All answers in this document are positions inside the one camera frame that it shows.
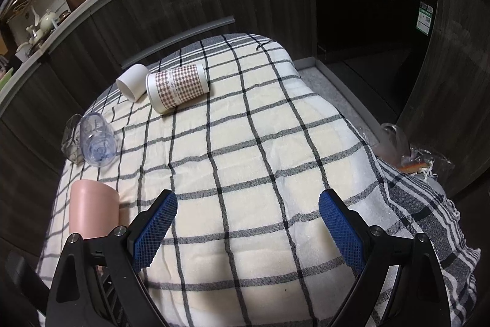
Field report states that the pink plastic cup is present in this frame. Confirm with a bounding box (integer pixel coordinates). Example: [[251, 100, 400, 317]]
[[69, 179, 120, 239]]

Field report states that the clear plastic cup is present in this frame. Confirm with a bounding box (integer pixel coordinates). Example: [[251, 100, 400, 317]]
[[80, 112, 117, 168]]

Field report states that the clear glass cup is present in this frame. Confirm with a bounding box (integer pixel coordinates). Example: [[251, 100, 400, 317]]
[[61, 114, 84, 165]]

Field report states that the white plastic cup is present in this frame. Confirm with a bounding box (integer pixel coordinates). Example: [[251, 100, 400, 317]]
[[115, 64, 149, 103]]

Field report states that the red patterned paper cup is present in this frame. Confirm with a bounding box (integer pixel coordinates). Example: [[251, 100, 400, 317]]
[[145, 63, 209, 115]]

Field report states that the clear plastic bag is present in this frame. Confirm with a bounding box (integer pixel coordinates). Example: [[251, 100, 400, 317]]
[[373, 123, 455, 184]]

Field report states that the black white checkered cloth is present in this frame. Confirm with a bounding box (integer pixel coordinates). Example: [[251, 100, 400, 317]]
[[37, 34, 480, 326]]

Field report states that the white teapot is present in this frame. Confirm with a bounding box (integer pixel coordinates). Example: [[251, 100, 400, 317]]
[[39, 9, 57, 32]]

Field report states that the black dishwasher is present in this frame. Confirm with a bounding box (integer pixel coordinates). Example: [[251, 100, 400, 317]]
[[316, 0, 437, 124]]

